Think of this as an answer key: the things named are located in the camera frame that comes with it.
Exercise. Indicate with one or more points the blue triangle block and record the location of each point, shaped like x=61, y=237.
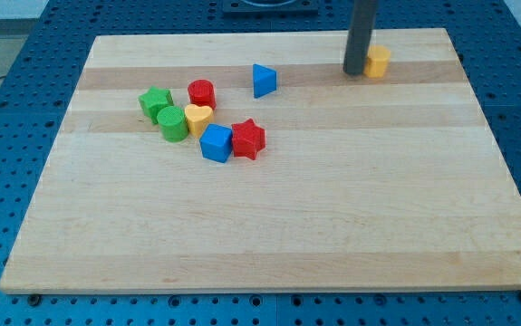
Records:
x=264, y=80

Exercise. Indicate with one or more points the yellow heart block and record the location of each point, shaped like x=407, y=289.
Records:
x=198, y=118

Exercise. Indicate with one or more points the red star block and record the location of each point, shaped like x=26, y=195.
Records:
x=247, y=139

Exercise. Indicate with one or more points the yellow hexagon block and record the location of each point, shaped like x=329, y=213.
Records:
x=377, y=61

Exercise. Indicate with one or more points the green cylinder block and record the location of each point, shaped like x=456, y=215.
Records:
x=173, y=124

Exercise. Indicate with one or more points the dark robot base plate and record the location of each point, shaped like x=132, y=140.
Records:
x=234, y=7

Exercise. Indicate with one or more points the red cylinder block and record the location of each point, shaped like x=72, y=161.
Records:
x=202, y=93

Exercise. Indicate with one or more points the blue cube block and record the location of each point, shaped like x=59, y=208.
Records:
x=216, y=143

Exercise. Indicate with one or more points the light wooden board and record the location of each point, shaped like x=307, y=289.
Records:
x=365, y=185

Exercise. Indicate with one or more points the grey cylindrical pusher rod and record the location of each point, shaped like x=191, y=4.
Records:
x=359, y=35

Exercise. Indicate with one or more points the green star block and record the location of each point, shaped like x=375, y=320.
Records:
x=153, y=101

